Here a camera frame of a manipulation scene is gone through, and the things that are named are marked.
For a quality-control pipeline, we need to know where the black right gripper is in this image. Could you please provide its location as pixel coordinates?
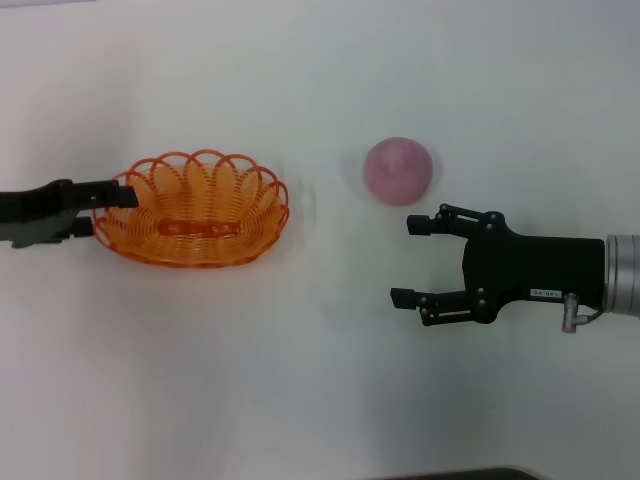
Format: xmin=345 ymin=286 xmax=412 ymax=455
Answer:
xmin=389 ymin=202 xmax=607 ymax=328

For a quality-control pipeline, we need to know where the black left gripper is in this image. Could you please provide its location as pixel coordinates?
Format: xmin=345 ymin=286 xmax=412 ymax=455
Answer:
xmin=0 ymin=178 xmax=140 ymax=250

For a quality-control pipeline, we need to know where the pink peach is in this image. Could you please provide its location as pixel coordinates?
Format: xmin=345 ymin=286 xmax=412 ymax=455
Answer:
xmin=363 ymin=136 xmax=433 ymax=207

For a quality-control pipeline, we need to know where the orange plastic woven basket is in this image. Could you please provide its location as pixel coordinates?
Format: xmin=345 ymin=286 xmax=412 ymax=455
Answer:
xmin=92 ymin=148 xmax=290 ymax=269

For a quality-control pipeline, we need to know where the dark curved robot part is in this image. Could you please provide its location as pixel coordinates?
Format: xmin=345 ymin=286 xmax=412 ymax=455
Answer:
xmin=384 ymin=467 xmax=544 ymax=480

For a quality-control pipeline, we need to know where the silver cable connector plug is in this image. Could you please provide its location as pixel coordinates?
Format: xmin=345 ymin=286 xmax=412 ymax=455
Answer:
xmin=560 ymin=294 xmax=606 ymax=335

